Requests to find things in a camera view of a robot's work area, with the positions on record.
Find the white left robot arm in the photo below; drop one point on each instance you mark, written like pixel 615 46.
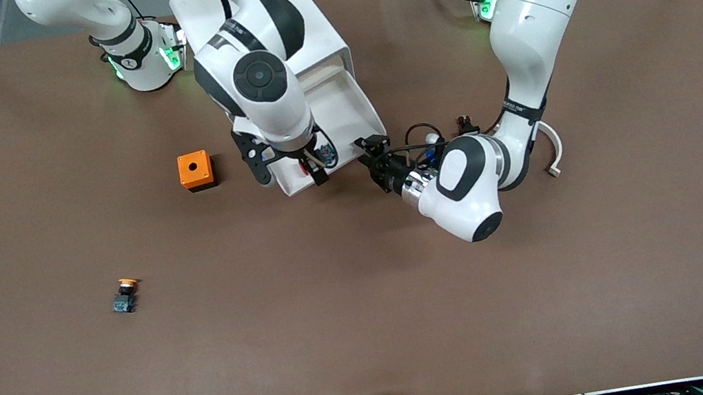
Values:
pixel 530 38

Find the orange-capped push button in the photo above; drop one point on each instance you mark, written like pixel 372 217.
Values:
pixel 125 302

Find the orange box with hole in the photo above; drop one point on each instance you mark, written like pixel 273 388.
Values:
pixel 187 177

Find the red-capped push button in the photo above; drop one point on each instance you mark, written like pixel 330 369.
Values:
pixel 326 155

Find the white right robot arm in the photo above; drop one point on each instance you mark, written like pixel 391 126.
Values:
pixel 280 114

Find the white-capped push button switch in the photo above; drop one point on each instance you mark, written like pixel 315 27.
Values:
pixel 466 124

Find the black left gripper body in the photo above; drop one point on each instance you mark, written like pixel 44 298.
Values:
pixel 389 172

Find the white semicircular clamp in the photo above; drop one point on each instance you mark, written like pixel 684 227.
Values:
pixel 558 149

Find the brown table cover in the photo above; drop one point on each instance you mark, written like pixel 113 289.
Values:
pixel 371 327

